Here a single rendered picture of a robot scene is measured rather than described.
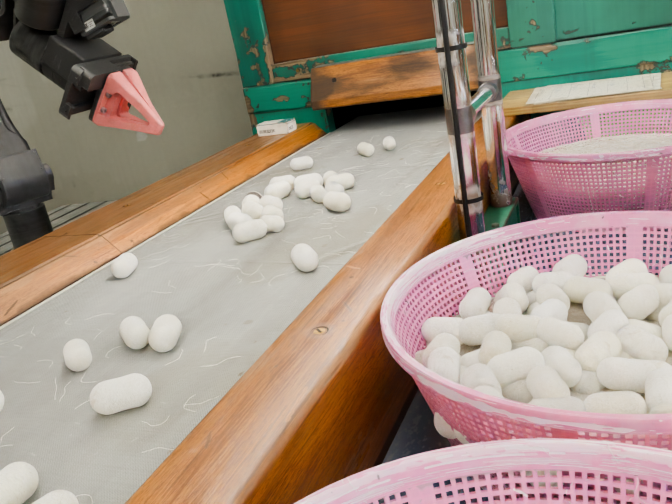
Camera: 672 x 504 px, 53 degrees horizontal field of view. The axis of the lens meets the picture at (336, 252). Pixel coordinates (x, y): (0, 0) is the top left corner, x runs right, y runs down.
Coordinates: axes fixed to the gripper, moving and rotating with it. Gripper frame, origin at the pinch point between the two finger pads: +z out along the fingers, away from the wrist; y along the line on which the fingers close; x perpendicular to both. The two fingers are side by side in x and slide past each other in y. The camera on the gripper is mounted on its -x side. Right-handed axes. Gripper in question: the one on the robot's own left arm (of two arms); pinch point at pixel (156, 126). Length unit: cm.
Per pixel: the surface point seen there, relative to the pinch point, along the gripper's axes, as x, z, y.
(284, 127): 8.3, 2.6, 37.5
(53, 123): 99, -100, 123
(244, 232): -1.6, 17.9, -9.3
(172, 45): 49, -70, 127
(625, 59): -28, 41, 48
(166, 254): 4.9, 12.2, -11.5
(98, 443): -5.8, 24.8, -41.2
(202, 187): 8.5, 5.1, 8.2
